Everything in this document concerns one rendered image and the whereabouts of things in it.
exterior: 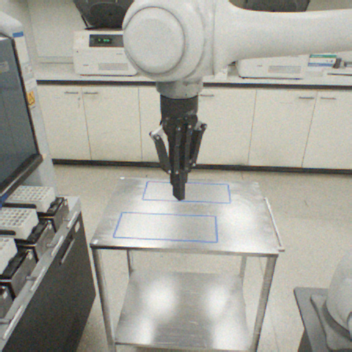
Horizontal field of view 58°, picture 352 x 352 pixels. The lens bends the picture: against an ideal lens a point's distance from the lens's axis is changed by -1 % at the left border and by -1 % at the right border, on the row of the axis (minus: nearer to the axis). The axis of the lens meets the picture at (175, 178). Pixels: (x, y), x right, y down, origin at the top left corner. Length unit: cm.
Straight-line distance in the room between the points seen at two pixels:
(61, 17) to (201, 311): 305
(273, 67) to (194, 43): 256
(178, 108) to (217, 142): 246
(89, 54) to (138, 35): 262
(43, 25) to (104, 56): 102
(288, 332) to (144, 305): 78
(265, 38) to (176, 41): 12
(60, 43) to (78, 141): 107
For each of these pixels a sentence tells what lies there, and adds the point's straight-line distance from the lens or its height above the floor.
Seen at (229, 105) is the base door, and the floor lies 67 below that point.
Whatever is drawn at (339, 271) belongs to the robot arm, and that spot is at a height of 90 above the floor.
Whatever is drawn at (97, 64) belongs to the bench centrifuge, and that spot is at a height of 100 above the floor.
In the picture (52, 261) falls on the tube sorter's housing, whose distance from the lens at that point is 130.
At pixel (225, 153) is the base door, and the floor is 20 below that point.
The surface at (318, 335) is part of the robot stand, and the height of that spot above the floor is 70.
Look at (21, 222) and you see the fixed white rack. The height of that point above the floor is 86.
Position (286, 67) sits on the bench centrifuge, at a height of 100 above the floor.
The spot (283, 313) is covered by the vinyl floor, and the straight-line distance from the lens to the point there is 200.
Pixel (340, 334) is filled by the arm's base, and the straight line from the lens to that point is 105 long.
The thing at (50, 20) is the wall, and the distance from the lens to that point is 377.
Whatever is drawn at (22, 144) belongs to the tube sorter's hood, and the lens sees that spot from 121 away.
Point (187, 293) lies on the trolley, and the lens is 163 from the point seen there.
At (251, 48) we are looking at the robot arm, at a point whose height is 146.
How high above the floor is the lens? 151
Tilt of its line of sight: 30 degrees down
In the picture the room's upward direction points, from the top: straight up
